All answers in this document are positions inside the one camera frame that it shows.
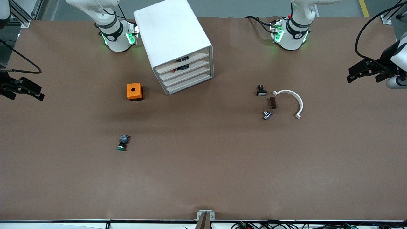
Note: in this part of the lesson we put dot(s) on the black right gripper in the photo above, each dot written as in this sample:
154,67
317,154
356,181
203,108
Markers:
5,86

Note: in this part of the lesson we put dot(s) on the brown table mat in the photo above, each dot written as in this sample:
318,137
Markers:
203,165

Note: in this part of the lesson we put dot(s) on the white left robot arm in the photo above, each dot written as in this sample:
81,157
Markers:
294,35

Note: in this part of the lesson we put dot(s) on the orange box with hole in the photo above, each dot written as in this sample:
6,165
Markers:
133,90

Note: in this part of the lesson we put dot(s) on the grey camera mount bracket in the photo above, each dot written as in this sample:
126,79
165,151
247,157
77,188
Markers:
205,218

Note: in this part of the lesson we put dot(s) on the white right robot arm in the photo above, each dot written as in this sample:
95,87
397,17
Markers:
116,38

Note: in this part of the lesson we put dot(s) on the aluminium frame profile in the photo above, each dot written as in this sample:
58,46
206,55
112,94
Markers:
389,16
24,17

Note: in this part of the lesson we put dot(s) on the white table edge rail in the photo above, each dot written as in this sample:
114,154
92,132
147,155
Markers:
63,225

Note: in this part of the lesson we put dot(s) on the brown terminal block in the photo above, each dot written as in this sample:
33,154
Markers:
272,103

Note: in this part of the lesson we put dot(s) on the white drawer cabinet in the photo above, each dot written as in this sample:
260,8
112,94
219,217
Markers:
168,28

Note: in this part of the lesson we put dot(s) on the white curved bracket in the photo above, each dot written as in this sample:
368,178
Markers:
297,99

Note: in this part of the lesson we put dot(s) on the green push button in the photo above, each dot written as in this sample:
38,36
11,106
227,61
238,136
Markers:
122,143

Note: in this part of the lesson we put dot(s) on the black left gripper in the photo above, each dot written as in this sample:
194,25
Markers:
380,62

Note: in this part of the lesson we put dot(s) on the grey base connector box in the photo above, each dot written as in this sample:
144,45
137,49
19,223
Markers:
276,30
133,33

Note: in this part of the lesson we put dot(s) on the silver key switch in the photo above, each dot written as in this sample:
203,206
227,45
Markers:
267,114

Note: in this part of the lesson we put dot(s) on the black white push button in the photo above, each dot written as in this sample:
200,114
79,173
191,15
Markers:
261,91

